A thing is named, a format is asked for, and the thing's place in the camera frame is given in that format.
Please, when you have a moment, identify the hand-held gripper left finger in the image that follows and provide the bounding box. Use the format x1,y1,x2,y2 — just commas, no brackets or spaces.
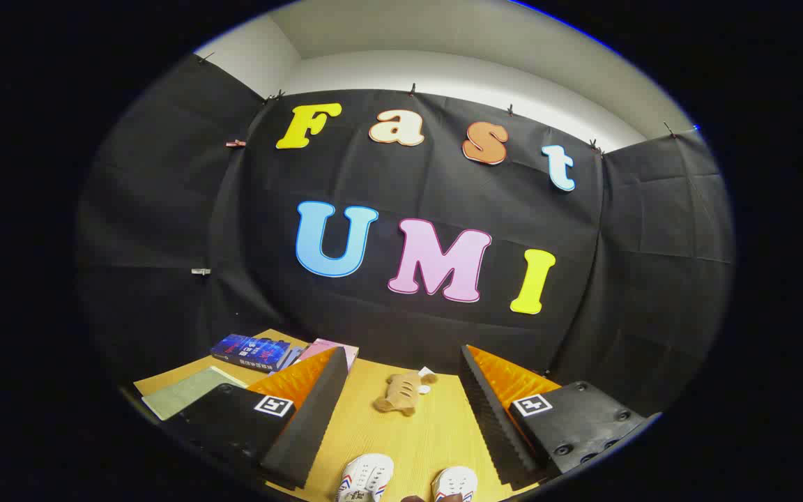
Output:
161,345,350,491

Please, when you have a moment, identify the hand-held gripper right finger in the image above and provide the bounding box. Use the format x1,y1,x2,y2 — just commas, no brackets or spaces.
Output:
459,344,661,491

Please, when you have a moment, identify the white striped shoe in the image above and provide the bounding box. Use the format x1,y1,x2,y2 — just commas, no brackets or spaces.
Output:
432,466,479,502
337,453,395,502

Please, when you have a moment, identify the pale yellow fabric storage box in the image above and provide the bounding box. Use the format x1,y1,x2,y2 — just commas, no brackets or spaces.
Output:
142,366,247,421

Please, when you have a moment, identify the lavender book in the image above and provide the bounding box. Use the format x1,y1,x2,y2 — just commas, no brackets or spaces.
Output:
277,344,310,370

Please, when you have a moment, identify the pink cover book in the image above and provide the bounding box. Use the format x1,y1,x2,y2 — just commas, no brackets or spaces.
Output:
297,338,360,374

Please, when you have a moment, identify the dark blue book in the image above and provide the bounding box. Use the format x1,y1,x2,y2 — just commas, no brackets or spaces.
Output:
210,333,292,372

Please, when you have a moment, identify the brown plush toy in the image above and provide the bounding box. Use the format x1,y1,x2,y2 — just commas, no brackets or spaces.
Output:
374,367,438,417

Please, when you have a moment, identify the black backdrop cloth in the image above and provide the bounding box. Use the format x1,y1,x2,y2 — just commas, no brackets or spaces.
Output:
75,52,735,419

